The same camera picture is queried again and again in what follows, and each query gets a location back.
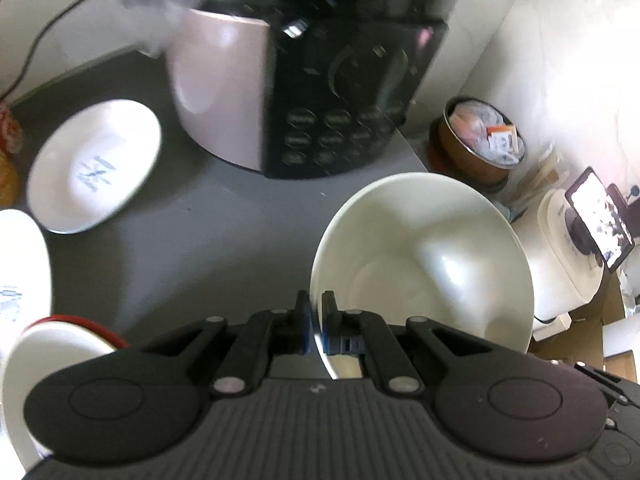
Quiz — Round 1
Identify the orange snack packet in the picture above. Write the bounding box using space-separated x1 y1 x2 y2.
0 152 21 209

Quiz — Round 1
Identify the white plate with blue print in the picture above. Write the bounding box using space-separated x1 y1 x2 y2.
0 209 54 361
26 100 164 234

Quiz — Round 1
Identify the red snack packet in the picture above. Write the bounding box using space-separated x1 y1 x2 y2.
0 101 26 156

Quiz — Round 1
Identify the plain white bowl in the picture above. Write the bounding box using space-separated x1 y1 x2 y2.
309 172 535 380

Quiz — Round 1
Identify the white kitchen appliance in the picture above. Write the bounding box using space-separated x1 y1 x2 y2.
514 188 617 337

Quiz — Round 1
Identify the brown round tin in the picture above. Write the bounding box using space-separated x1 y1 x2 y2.
428 96 529 192

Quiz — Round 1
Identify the phone on black stand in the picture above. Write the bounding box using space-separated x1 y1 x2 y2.
564 166 637 274

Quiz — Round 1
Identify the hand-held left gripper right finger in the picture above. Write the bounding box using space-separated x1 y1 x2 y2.
320 290 525 395

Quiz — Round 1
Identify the cardboard box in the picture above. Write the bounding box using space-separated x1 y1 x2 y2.
529 270 627 362

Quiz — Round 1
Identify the red rimmed bowl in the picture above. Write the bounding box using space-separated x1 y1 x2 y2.
2 314 132 476

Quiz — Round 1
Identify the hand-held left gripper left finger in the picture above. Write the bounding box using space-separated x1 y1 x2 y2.
145 290 314 399

